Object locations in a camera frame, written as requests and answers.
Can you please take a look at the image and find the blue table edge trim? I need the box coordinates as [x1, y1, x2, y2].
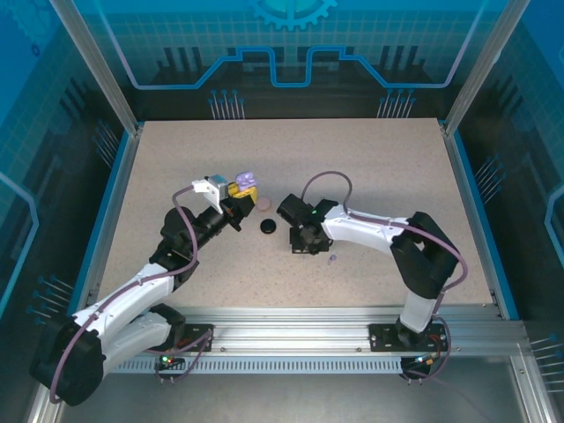
[449, 130, 522, 321]
[65, 130, 133, 321]

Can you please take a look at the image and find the steel bottom panel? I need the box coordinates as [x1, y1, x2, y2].
[61, 373, 525, 423]

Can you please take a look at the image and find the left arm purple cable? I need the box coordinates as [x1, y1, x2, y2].
[48, 184, 217, 404]

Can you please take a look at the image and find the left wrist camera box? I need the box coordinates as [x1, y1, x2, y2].
[192, 173, 231, 212]

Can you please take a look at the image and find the aluminium side rail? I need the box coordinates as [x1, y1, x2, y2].
[439, 118, 503, 318]
[85, 124, 145, 305]

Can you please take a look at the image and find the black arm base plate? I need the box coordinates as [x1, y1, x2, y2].
[174, 323, 216, 353]
[368, 322, 449, 353]

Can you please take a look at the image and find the aluminium frame beam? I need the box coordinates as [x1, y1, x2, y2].
[87, 306, 525, 358]

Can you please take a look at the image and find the slotted cable duct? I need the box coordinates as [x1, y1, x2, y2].
[108, 357, 406, 375]

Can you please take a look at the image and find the aluminium corner post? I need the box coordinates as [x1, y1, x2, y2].
[48, 0, 145, 133]
[442, 0, 532, 133]

